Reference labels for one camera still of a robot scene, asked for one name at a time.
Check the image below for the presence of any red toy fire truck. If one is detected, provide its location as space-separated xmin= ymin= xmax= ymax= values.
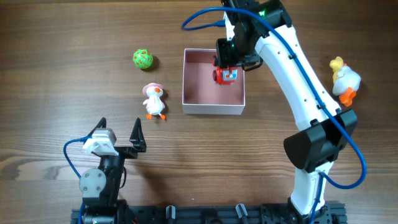
xmin=212 ymin=55 xmax=238 ymax=85

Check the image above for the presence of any white box pink interior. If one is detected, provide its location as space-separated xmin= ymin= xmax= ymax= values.
xmin=182 ymin=49 xmax=246 ymax=115

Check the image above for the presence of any green number ball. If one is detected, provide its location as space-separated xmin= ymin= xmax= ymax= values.
xmin=132 ymin=49 xmax=154 ymax=69

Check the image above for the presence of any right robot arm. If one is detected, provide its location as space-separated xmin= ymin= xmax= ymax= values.
xmin=216 ymin=1 xmax=358 ymax=223

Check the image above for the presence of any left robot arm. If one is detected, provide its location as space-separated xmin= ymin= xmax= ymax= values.
xmin=79 ymin=118 xmax=147 ymax=224

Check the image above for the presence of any blue left cable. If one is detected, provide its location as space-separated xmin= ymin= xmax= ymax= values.
xmin=63 ymin=136 xmax=93 ymax=224

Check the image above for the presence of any blue cable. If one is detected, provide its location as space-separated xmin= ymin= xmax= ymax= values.
xmin=63 ymin=136 xmax=93 ymax=224
xmin=181 ymin=6 xmax=368 ymax=224

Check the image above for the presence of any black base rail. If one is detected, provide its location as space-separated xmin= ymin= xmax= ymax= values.
xmin=70 ymin=202 xmax=348 ymax=224

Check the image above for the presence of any blue right cable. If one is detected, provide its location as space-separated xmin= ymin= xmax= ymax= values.
xmin=181 ymin=6 xmax=368 ymax=224

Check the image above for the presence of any white plush duck yellow hair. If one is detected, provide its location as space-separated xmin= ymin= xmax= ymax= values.
xmin=330 ymin=57 xmax=361 ymax=107

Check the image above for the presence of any small duck with pink hat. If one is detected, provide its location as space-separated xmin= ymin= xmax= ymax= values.
xmin=142 ymin=83 xmax=166 ymax=120

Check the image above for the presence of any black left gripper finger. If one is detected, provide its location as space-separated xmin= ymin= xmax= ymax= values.
xmin=88 ymin=117 xmax=106 ymax=136
xmin=129 ymin=118 xmax=147 ymax=152

